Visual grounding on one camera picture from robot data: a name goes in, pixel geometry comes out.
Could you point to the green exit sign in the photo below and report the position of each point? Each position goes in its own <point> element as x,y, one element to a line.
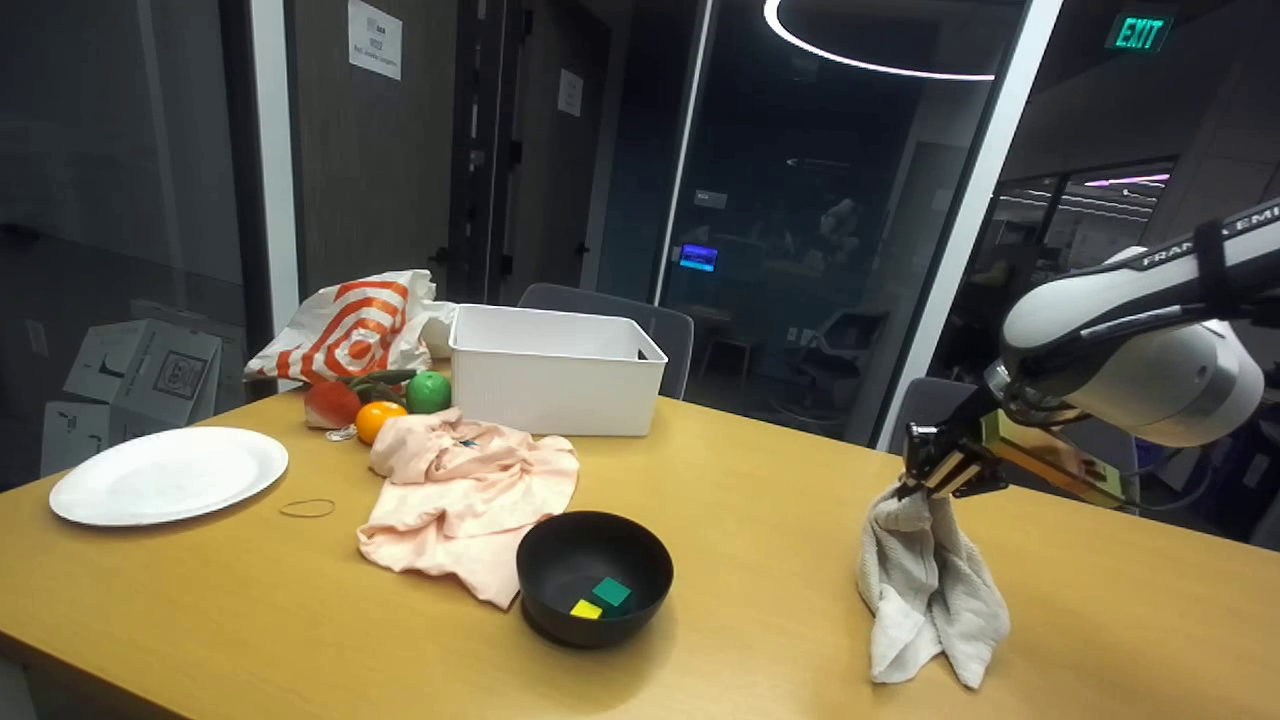
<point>1139,34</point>

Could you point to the green flat toy block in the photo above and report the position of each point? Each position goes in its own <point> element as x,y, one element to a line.
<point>609,594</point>

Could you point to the pink crumpled cloth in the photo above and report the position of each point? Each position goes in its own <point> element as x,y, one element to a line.
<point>460,513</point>

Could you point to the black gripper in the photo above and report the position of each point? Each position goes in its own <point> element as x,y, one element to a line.
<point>964,433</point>

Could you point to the dark toy vegetable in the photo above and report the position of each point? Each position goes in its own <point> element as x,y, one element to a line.
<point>384,382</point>

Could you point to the yellow flat toy block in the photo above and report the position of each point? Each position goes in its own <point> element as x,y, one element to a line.
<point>587,609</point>

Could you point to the white plastic bin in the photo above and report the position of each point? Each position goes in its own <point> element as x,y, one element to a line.
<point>555,382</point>

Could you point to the white kitchen towel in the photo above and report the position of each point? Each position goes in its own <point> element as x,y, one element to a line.
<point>924,584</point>

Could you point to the small paper door notice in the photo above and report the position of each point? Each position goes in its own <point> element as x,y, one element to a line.
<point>568,93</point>

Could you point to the grey chair with wide backrest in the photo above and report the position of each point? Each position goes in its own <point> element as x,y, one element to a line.
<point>933,402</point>

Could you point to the white round plate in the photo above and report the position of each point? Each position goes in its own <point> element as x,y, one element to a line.
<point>166,475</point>

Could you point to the blue glowing screen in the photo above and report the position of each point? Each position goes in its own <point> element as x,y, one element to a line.
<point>696,256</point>

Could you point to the white paper wall sign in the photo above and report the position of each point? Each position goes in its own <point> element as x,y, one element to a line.
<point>375,39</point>

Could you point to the orange white striped bag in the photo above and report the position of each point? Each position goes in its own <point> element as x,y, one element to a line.
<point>347,324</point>

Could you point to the green toy fruit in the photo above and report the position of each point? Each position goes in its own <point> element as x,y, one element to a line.
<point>430,392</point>

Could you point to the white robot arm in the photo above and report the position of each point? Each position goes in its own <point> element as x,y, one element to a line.
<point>1144,352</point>

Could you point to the tan wrist camera mount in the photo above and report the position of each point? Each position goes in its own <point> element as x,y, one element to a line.
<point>1062,461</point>

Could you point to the red toy fruit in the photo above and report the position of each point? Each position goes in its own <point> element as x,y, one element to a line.
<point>331,404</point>

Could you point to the orange toy fruit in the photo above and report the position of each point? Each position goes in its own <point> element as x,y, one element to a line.
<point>379,423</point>

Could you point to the black bowl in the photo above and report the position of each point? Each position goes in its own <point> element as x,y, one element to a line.
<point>562,574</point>

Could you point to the grey chair with narrow backrest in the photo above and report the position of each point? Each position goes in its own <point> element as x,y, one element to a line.
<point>674,341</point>

